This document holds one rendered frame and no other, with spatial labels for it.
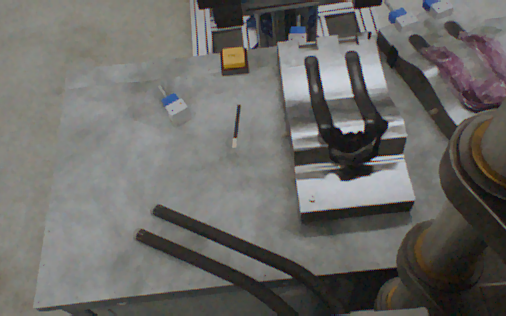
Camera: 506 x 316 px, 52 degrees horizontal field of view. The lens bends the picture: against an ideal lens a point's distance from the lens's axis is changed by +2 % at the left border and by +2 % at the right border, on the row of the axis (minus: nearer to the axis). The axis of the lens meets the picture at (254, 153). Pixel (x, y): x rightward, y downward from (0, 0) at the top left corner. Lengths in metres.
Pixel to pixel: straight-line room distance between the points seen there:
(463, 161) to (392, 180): 0.77
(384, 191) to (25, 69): 2.12
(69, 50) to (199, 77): 1.47
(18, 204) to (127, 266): 1.26
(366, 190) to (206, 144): 0.44
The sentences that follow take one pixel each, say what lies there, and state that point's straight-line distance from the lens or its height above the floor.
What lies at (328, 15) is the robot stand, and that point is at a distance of 2.45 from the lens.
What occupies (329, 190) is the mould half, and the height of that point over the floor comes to 0.86.
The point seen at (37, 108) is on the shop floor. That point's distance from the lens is 2.71.
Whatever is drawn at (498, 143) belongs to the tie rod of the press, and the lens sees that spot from 0.45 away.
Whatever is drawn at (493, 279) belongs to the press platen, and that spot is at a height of 1.29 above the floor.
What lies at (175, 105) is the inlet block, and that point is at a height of 0.85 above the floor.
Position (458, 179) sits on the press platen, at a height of 1.53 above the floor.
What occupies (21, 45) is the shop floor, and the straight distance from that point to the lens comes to 3.02.
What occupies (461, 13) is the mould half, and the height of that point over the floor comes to 0.85.
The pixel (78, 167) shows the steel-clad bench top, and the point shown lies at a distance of 1.42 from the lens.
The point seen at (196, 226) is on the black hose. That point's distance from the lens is 1.18.
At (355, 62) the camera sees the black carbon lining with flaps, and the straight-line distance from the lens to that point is 1.39.
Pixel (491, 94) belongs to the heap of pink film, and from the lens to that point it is 1.37.
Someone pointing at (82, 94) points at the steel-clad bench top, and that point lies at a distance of 1.56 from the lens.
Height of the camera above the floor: 1.93
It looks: 59 degrees down
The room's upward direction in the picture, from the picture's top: 9 degrees counter-clockwise
